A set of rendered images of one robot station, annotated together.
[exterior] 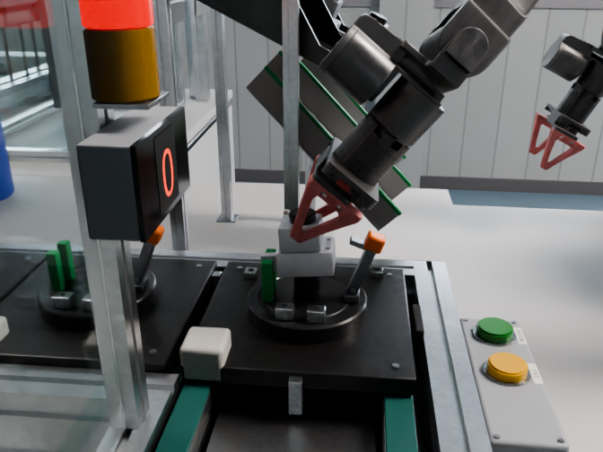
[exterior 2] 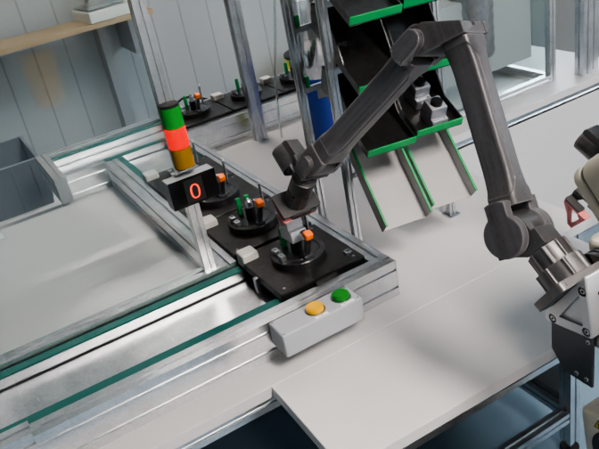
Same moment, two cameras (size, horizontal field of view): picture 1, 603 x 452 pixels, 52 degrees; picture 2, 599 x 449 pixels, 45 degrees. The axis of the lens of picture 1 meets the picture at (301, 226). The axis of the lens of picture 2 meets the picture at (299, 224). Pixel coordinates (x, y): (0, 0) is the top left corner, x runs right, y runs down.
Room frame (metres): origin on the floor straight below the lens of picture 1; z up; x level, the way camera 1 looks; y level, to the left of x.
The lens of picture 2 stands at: (-0.15, -1.36, 1.89)
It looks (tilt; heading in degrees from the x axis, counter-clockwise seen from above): 28 degrees down; 59
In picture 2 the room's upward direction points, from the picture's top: 11 degrees counter-clockwise
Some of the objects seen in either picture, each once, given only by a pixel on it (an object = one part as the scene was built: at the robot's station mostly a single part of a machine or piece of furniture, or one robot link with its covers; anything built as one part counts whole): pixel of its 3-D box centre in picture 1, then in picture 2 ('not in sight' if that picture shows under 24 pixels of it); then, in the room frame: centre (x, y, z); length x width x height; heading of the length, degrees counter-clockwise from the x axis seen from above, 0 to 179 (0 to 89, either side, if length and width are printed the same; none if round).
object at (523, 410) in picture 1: (502, 395); (316, 320); (0.53, -0.21, 0.93); 0.21 x 0.07 x 0.06; 174
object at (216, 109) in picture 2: not in sight; (192, 103); (1.05, 1.30, 1.01); 0.24 x 0.24 x 0.13; 84
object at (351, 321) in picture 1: (307, 303); (298, 253); (0.64, -0.01, 0.98); 0.14 x 0.14 x 0.02
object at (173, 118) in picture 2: not in sight; (171, 116); (0.46, 0.13, 1.38); 0.05 x 0.05 x 0.05
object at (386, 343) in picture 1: (307, 317); (299, 259); (0.64, -0.01, 0.96); 0.24 x 0.24 x 0.02; 84
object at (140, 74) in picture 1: (122, 62); (182, 156); (0.46, 0.13, 1.28); 0.05 x 0.05 x 0.05
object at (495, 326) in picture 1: (493, 333); (340, 296); (0.60, -0.22, 0.96); 0.04 x 0.04 x 0.02
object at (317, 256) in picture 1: (295, 240); (289, 224); (0.64, 0.01, 1.06); 0.08 x 0.04 x 0.07; 84
